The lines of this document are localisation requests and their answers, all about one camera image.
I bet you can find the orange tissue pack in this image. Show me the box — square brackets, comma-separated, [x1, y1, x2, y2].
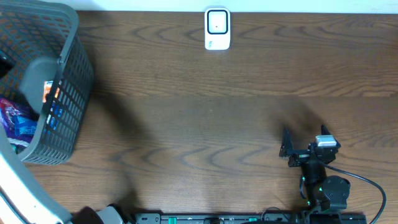
[42, 81, 60, 103]

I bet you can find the purple snack package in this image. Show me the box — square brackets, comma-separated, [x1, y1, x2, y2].
[1, 98, 34, 147]

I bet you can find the blue snack bar wrapper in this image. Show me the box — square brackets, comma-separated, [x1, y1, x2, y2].
[13, 106, 63, 136]

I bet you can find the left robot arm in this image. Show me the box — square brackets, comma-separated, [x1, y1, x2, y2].
[1, 128, 131, 224]

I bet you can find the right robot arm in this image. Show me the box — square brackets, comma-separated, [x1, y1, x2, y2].
[279, 125, 351, 224]

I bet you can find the white barcode scanner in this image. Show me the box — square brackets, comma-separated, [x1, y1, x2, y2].
[204, 7, 231, 50]

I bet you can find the grey plastic mesh basket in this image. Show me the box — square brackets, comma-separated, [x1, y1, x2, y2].
[1, 1, 94, 165]

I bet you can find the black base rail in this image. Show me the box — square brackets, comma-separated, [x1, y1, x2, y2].
[134, 211, 367, 224]

